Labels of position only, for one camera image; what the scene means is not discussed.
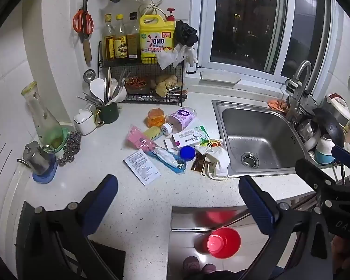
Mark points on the white green medicine box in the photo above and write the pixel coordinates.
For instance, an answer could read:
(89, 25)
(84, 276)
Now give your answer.
(186, 138)

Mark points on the white rag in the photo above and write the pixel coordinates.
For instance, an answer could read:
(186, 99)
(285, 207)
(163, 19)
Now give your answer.
(170, 57)

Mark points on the white rice cooker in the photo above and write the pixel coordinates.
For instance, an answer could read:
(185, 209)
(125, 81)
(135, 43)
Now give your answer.
(338, 108)

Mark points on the silver foil packet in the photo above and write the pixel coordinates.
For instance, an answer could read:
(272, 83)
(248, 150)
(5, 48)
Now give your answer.
(178, 91)

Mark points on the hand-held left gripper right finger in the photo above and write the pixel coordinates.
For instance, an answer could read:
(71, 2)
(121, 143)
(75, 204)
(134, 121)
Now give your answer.
(256, 207)

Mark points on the ginger root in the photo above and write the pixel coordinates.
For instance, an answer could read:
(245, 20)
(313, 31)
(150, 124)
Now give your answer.
(164, 86)

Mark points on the white ceramic spoon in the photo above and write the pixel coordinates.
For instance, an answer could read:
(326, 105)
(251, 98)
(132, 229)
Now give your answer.
(96, 89)

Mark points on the steel wool scrubber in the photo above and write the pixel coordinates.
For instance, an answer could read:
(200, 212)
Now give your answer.
(71, 145)

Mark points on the yellow label sauce bottle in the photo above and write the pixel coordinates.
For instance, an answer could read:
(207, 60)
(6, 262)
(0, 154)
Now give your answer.
(121, 46)

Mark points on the yellow scrubbing brush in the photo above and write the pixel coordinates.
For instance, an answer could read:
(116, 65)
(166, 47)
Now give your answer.
(153, 133)

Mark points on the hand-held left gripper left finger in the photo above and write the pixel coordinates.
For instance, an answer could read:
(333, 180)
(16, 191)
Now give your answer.
(100, 201)

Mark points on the stainless steel sink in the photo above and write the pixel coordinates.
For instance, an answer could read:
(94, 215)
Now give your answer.
(259, 128)

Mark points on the blue bottle cap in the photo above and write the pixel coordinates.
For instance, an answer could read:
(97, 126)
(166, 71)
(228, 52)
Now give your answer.
(187, 153)

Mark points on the blue clear plastic wrapper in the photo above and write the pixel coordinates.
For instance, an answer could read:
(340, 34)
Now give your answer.
(169, 159)

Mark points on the dark green mug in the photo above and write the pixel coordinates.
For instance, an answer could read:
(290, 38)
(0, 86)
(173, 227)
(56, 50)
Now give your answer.
(109, 113)

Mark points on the yellow detergent jug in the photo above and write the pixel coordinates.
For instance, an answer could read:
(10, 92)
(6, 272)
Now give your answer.
(154, 42)

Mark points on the black wok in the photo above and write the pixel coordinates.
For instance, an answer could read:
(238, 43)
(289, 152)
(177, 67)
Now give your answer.
(332, 128)

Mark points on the orange cloth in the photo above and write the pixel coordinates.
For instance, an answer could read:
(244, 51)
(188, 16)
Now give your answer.
(277, 105)

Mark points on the white printed leaflet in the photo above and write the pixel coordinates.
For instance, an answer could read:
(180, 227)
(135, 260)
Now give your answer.
(141, 166)

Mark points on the white frame window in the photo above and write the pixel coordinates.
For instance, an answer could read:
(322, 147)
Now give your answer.
(242, 20)

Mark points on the red plastic bucket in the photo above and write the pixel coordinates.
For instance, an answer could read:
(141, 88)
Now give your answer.
(223, 243)

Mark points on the clear yellow cap bottle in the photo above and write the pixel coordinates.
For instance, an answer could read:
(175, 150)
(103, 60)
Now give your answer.
(108, 43)

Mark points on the tall glass bottle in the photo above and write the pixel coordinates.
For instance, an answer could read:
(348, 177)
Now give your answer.
(43, 119)

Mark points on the white paper bag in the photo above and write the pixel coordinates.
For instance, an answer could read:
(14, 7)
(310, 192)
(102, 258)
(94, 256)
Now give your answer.
(218, 163)

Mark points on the pink packet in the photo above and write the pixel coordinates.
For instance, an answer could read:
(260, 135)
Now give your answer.
(138, 140)

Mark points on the black plastic bag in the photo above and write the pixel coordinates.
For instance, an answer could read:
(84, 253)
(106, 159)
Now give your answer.
(185, 33)

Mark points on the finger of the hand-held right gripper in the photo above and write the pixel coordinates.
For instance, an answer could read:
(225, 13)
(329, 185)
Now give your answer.
(315, 175)
(344, 156)

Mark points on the yellow snack packet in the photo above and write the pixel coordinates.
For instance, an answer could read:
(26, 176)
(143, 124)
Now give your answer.
(213, 143)

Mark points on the blue white cup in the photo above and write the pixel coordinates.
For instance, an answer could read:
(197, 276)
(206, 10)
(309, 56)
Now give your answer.
(323, 151)

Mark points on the green plastic bowl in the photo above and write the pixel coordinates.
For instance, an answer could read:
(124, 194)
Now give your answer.
(62, 137)

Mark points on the blue saucer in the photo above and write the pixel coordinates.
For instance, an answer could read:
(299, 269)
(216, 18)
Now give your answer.
(48, 176)

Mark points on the small brown sauce bottle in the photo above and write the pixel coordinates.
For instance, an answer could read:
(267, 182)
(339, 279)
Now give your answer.
(198, 163)

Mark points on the bundle of metal utensils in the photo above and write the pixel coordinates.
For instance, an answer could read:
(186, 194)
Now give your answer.
(108, 87)

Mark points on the orange plastic jar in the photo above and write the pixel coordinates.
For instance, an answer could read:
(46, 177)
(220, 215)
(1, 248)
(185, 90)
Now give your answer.
(156, 118)

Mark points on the dried red chilies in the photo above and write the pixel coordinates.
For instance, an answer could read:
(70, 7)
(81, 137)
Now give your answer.
(137, 83)

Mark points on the pink slipper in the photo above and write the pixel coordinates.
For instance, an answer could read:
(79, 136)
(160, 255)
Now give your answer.
(209, 268)
(191, 264)

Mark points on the metal faucet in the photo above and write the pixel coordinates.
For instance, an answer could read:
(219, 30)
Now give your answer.
(302, 73)

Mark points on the white condiment jar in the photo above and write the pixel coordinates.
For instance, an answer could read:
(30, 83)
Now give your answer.
(84, 122)

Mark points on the dark cap sauce bottle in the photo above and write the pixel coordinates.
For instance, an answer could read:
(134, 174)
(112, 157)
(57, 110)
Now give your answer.
(133, 43)

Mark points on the purple label plastic jar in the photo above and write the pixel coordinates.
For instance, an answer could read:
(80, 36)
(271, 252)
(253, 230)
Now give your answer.
(180, 116)

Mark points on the metal oil pot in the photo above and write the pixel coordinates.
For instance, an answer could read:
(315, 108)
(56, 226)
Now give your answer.
(38, 159)

